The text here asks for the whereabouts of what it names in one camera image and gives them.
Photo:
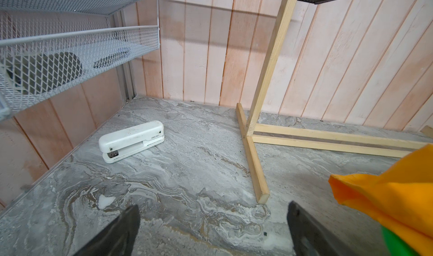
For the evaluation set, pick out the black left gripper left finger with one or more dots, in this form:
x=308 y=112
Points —
x=117 y=238

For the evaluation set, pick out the orange shorts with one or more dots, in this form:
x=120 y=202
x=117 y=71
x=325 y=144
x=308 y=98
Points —
x=400 y=199

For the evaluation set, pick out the wooden clothes rack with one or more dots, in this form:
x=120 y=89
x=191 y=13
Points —
x=352 y=75

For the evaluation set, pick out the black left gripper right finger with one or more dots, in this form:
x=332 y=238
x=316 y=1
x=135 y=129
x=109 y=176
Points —
x=310 y=237

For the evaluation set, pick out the white wire mesh shelf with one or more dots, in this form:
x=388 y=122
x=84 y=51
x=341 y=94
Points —
x=50 y=46

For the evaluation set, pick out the green plastic basket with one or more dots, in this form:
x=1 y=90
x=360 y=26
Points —
x=395 y=245

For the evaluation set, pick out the small white device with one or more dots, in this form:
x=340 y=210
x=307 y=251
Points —
x=127 y=142

